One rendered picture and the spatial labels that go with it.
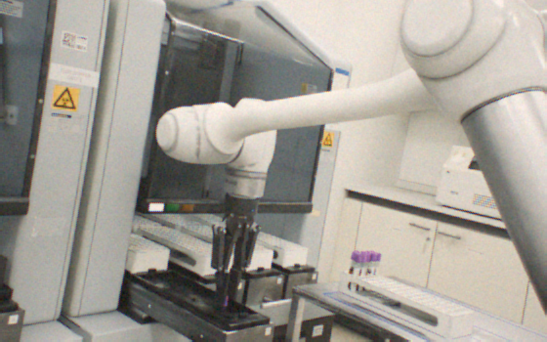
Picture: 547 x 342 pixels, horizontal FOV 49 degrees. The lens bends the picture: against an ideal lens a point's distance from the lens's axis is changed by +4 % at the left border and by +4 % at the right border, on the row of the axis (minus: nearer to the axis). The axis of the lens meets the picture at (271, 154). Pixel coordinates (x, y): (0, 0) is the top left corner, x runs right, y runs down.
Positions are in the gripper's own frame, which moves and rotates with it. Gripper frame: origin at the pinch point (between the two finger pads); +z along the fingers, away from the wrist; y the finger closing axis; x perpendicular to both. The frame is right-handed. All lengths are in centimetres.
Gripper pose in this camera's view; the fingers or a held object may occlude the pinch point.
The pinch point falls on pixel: (227, 286)
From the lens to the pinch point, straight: 133.2
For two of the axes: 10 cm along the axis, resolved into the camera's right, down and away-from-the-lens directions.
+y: -6.8, -0.7, -7.3
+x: 7.2, 1.6, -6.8
